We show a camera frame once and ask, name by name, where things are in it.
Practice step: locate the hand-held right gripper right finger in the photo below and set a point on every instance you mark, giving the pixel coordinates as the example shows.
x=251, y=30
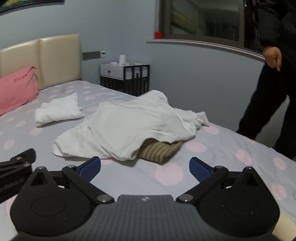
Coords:
x=199, y=169

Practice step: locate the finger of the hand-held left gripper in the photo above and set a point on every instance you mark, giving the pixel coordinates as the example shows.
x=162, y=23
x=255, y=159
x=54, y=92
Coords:
x=22, y=158

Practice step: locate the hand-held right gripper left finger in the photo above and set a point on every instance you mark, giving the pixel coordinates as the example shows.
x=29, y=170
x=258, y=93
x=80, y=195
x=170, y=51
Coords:
x=90, y=168

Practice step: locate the white t-shirt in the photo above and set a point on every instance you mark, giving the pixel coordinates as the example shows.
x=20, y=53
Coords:
x=120, y=125

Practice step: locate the brown striped cloth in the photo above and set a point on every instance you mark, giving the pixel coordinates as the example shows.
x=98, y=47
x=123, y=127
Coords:
x=159, y=150

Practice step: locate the folded white cloth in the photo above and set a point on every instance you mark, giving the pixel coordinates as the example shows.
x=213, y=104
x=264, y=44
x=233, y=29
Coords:
x=59, y=110

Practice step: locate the pink pillow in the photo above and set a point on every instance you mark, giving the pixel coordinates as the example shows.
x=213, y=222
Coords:
x=16, y=89

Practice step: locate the black and white nightstand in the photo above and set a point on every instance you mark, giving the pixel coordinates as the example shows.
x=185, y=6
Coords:
x=115, y=71

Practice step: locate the beige padded headboard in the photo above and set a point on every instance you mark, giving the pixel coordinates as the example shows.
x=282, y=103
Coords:
x=57, y=60

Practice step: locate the white window sill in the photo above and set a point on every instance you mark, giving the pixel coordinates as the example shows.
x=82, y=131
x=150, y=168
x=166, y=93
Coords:
x=208, y=44

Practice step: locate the red cup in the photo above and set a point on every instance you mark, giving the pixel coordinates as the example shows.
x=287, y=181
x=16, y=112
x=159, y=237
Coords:
x=158, y=35

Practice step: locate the dark framed window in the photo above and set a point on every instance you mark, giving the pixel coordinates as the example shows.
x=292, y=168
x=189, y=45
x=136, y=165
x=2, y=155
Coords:
x=203, y=18

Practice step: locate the grey wall switch panel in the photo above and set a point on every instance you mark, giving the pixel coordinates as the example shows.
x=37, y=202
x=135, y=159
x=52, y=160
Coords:
x=91, y=55

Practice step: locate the framed wall picture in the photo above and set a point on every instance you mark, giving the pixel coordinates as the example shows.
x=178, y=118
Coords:
x=27, y=4

